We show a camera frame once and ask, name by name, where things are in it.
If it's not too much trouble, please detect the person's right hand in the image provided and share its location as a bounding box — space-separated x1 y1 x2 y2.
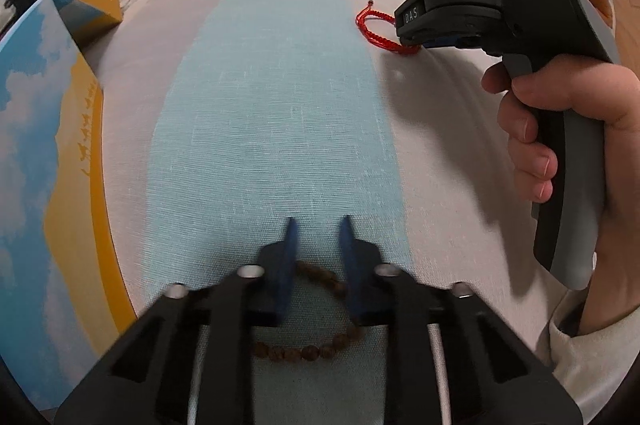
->
481 62 640 247

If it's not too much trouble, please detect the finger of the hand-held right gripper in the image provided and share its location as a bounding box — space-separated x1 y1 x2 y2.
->
401 33 490 52

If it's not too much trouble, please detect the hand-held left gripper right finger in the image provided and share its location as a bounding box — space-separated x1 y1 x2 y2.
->
339 215 583 425

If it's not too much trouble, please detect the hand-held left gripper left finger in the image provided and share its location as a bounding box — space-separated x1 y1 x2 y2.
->
52 217 301 425

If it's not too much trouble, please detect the red cord bracelet short tail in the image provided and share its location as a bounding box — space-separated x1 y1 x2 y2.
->
356 0 423 56

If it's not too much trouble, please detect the brown green bead bracelet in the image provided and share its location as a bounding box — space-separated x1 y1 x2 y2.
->
252 260 363 363

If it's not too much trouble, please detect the striped bed sheet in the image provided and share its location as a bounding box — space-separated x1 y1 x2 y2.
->
75 0 640 425

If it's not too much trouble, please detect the person's right forearm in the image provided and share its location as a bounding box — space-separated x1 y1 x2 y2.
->
535 225 640 413

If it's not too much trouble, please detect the sky print cardboard box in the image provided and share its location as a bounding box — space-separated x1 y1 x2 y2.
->
0 0 138 411

